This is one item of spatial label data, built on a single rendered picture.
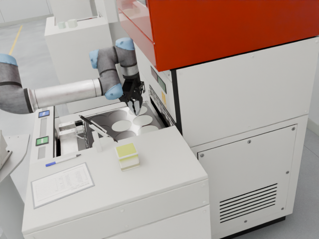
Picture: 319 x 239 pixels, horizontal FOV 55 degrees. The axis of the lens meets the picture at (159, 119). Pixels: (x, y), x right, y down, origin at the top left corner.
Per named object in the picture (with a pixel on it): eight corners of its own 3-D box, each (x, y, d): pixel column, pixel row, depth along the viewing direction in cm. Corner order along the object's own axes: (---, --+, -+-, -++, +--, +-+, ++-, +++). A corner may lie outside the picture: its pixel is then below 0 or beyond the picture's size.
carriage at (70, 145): (76, 128, 162) (75, 124, 161) (81, 170, 132) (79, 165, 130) (61, 132, 161) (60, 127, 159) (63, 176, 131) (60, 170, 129)
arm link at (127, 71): (133, 68, 128) (116, 67, 131) (135, 77, 131) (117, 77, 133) (140, 60, 134) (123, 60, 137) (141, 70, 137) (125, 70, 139)
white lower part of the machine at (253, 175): (230, 150, 264) (231, 62, 221) (292, 222, 196) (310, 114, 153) (153, 173, 252) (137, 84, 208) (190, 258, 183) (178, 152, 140)
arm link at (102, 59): (94, 72, 121) (120, 66, 123) (87, 47, 124) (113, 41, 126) (95, 79, 129) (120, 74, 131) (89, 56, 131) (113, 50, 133)
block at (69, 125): (75, 124, 160) (73, 119, 159) (75, 127, 157) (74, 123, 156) (60, 128, 159) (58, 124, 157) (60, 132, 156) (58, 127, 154)
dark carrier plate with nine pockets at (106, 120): (146, 103, 168) (146, 102, 168) (165, 135, 139) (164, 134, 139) (84, 118, 162) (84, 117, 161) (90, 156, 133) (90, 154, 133)
